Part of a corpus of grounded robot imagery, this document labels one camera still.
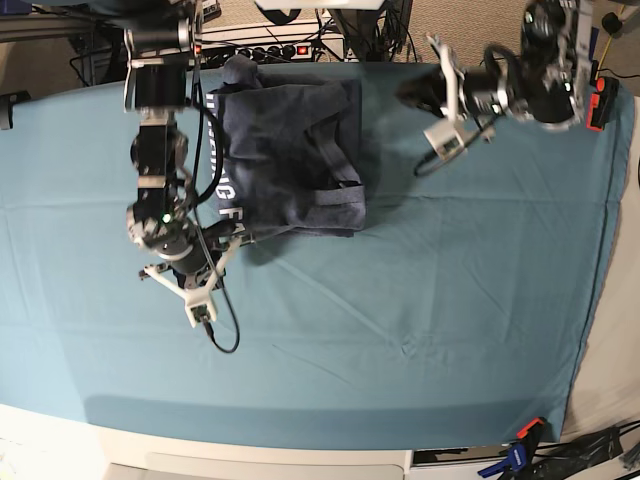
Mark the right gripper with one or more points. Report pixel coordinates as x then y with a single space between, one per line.
186 258

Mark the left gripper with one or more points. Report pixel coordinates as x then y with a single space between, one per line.
479 93

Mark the blue-grey T-shirt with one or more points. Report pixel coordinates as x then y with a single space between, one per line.
290 144

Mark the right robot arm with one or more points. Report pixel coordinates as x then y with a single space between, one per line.
163 80

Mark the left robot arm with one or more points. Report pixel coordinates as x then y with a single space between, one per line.
545 81

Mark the orange black clamp top right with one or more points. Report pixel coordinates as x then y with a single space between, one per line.
602 102

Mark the teal table cloth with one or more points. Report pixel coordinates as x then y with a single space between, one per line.
458 314

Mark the black clamp left edge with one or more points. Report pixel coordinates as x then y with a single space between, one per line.
7 103

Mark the blue orange clamp bottom right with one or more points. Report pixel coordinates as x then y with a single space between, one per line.
520 454

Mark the black plastic bag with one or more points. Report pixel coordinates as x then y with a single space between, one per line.
580 454

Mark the black power strip red switch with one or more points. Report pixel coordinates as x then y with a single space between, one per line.
218 53

